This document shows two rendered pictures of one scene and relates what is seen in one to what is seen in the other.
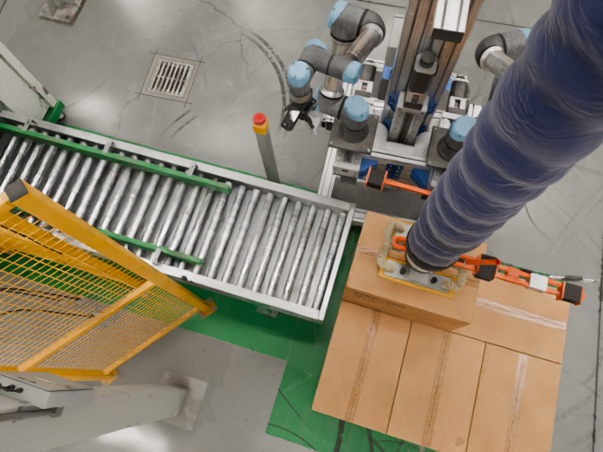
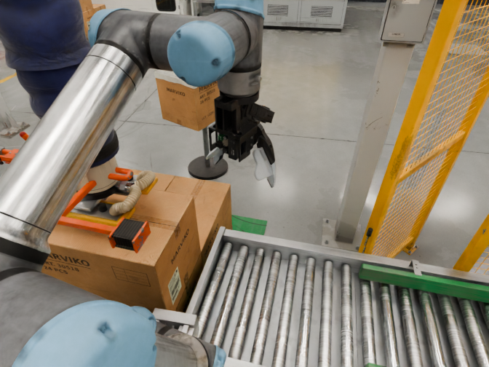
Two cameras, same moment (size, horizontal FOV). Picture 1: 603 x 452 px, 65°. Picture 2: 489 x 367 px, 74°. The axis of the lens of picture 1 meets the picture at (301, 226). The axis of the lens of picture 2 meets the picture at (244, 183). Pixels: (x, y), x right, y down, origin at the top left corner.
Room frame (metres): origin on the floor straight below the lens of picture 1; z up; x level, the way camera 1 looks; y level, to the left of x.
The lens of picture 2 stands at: (1.53, -0.14, 1.90)
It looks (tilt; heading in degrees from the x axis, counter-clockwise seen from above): 39 degrees down; 170
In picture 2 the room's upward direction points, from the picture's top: straight up
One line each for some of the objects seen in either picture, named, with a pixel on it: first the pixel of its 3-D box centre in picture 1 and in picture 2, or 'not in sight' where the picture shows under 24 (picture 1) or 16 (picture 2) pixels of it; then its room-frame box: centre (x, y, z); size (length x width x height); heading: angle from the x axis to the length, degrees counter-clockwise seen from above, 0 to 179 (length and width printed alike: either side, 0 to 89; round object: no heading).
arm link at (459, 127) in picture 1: (463, 132); not in sight; (1.00, -0.79, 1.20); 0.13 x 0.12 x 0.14; 96
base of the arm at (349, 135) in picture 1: (354, 125); not in sight; (1.16, -0.32, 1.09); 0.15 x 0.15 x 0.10
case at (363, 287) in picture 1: (409, 273); (121, 245); (0.46, -0.53, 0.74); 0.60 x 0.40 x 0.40; 66
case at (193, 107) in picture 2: not in sight; (201, 89); (-1.11, -0.05, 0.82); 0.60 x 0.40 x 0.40; 136
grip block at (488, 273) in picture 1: (485, 267); not in sight; (0.36, -0.76, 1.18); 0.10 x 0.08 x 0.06; 156
